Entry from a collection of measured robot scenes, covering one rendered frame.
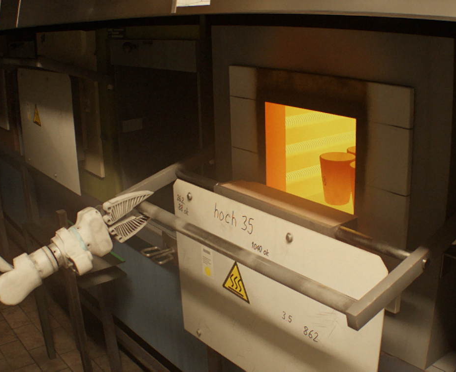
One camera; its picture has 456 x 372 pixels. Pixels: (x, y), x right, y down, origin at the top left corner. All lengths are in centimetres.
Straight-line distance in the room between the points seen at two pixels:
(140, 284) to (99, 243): 93
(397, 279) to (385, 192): 23
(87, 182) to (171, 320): 59
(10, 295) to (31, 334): 186
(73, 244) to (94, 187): 97
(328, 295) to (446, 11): 46
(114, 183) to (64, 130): 25
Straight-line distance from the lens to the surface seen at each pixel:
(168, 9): 93
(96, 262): 204
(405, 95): 98
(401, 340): 114
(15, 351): 290
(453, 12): 57
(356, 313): 81
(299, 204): 111
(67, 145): 195
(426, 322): 108
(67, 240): 118
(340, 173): 126
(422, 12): 59
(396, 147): 100
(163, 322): 207
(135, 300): 222
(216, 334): 137
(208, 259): 130
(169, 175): 137
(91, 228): 120
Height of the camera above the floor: 151
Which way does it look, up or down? 18 degrees down
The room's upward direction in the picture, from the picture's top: 2 degrees counter-clockwise
